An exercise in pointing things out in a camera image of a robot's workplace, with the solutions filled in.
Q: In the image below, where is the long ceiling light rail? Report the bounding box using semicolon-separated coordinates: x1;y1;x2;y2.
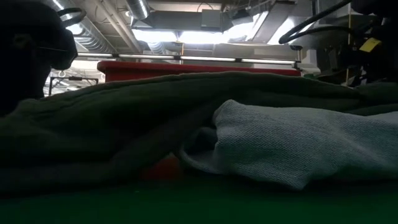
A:
76;51;299;66

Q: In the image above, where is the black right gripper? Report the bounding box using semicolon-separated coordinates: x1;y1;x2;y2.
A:
354;18;398;83

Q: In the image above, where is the ceiling light panel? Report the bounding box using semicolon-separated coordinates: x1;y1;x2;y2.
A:
132;28;237;45

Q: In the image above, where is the silver ventilation duct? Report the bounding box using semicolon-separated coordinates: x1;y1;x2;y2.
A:
52;0;118;54
126;0;150;21

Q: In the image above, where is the light blue garment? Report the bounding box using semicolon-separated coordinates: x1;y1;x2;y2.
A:
178;99;398;191

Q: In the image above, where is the black equipment frame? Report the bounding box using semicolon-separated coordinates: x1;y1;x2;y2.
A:
48;76;100;96

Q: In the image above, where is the grey rectangular ceiling duct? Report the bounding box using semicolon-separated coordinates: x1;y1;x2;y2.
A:
133;9;234;32

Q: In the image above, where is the yellow hanging cord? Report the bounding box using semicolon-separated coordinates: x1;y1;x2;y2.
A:
348;14;353;85

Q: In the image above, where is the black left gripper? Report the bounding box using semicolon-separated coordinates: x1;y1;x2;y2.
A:
0;0;78;116

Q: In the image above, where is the dark green garment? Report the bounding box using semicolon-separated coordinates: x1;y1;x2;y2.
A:
0;71;398;195

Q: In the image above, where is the red plastic laundry basket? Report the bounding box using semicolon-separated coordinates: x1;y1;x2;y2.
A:
97;60;302;83

